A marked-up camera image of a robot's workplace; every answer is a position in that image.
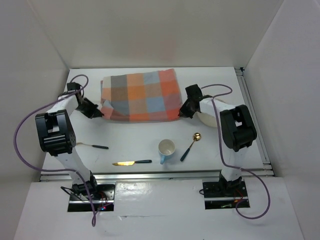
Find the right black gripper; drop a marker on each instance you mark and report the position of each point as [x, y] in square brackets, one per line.
[184, 112]

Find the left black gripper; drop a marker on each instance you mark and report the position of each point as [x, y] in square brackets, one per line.
[93, 112]

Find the cream white plate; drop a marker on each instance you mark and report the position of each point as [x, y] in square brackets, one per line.
[207, 118]

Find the gold spoon dark handle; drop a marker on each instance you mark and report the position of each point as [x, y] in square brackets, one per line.
[195, 138]

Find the checkered orange blue cloth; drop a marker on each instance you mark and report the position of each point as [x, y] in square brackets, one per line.
[141, 97]

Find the blue mug white inside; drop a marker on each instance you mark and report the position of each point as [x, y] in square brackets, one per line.
[166, 150]

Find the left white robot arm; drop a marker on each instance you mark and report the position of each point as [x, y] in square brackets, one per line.
[57, 136]

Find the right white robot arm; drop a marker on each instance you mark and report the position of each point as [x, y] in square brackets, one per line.
[236, 133]

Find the fork with dark handle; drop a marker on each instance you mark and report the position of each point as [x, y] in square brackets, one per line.
[93, 145]

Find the gold knife dark handle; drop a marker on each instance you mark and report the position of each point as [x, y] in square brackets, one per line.
[131, 163]

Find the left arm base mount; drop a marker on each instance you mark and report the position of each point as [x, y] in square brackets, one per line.
[103, 199]

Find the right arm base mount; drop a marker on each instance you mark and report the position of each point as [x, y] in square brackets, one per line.
[216, 198]

